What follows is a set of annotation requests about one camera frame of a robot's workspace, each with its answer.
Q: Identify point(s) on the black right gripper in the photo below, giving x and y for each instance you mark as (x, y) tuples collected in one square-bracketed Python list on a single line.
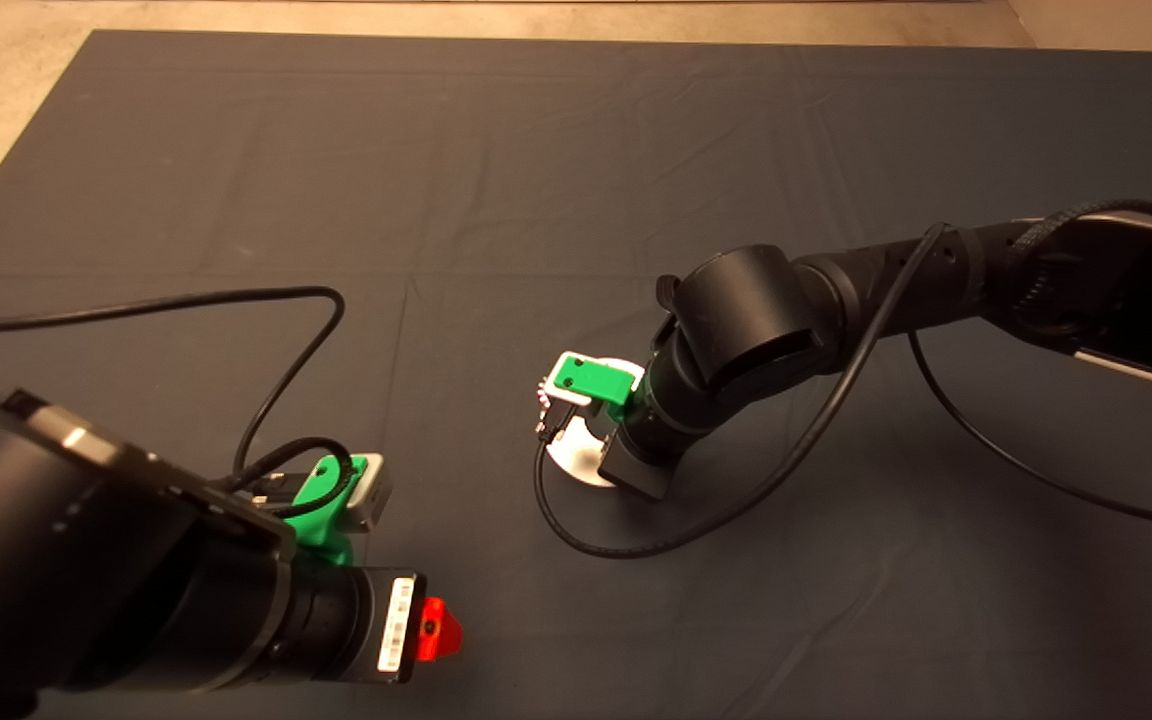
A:
[(641, 460)]

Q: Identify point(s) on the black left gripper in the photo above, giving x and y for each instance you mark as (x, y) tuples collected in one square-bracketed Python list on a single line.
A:
[(356, 625)]

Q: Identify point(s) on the small steel planetary gear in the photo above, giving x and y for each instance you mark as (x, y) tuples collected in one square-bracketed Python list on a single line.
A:
[(544, 392)]

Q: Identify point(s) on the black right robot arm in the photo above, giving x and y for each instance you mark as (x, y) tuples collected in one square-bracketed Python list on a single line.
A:
[(756, 310)]

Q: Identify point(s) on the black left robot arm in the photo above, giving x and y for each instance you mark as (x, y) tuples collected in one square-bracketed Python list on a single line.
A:
[(66, 560)]

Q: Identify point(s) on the round metal carrier plate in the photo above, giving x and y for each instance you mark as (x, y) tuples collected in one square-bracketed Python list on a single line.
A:
[(581, 465)]

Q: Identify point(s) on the dark grey table cloth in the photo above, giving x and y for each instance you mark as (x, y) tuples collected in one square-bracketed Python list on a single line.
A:
[(236, 150)]

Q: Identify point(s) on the green right camera mount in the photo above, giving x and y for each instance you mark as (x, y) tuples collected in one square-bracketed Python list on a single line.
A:
[(586, 378)]

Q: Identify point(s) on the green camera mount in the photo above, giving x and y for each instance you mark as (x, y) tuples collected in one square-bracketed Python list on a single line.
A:
[(321, 515), (586, 378)]

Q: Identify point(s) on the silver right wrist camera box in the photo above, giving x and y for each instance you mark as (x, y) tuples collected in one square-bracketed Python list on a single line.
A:
[(561, 362)]

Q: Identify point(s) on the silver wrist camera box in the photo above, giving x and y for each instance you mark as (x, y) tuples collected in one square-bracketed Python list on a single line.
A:
[(561, 362), (373, 495)]

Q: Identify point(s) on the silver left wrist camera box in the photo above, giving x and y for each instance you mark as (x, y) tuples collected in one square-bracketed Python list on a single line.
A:
[(373, 495)]

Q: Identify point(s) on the green left camera mount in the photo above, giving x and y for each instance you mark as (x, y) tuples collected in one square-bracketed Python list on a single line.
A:
[(321, 515)]

